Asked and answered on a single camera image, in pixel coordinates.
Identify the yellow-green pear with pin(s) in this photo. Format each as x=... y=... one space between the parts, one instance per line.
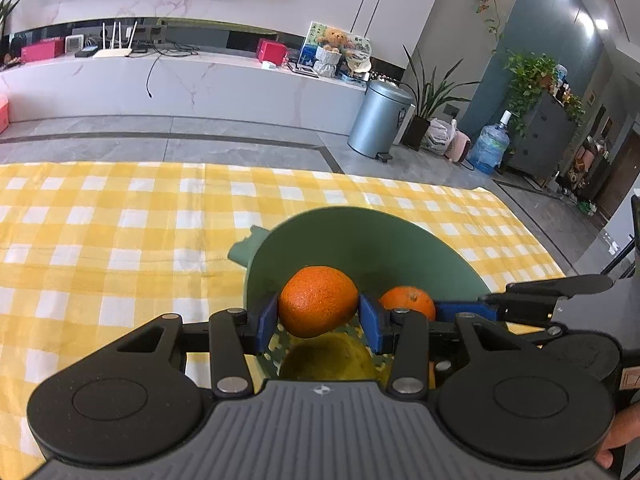
x=325 y=357

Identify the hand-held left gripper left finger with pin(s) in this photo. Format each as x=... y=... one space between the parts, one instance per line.
x=266 y=324

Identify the white router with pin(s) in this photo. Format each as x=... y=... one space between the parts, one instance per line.
x=114 y=45

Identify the small white device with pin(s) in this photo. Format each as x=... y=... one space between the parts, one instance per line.
x=75 y=44

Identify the white plastic bag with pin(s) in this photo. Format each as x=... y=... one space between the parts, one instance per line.
x=437 y=135

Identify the blue water jug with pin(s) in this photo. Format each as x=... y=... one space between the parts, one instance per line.
x=492 y=147

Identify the orange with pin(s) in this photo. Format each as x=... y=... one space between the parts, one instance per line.
x=317 y=300
x=407 y=300

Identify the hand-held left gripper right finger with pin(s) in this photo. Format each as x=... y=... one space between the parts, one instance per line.
x=372 y=324

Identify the yellow checkered tablecloth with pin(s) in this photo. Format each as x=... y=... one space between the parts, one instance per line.
x=125 y=240

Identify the red flat box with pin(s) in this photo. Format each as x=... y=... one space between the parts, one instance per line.
x=42 y=51

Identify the leafy green potted plant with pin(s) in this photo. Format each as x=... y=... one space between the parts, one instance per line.
x=530 y=77

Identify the colourful canvas painting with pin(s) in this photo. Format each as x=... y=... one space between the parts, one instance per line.
x=312 y=42

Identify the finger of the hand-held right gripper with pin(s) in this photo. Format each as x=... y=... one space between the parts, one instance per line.
x=560 y=286
x=520 y=310

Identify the small black box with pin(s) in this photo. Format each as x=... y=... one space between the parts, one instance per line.
x=86 y=52

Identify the red square box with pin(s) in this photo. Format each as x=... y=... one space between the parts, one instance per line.
x=271 y=51

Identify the long-leaf potted plant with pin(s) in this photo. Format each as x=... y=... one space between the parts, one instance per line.
x=430 y=95

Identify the green perforated bowl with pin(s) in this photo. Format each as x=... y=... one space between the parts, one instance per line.
x=360 y=245

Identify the brown teddy bear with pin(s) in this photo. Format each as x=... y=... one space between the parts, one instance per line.
x=332 y=40

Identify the metal pedal trash can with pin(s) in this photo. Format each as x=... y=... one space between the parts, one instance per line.
x=377 y=117

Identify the pink box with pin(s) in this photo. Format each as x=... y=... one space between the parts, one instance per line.
x=3 y=112

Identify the grey drawer cabinet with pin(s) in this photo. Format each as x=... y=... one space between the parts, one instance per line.
x=542 y=135

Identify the hanging vine plant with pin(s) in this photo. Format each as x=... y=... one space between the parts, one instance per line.
x=487 y=0

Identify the person's right hand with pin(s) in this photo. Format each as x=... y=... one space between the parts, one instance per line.
x=625 y=425

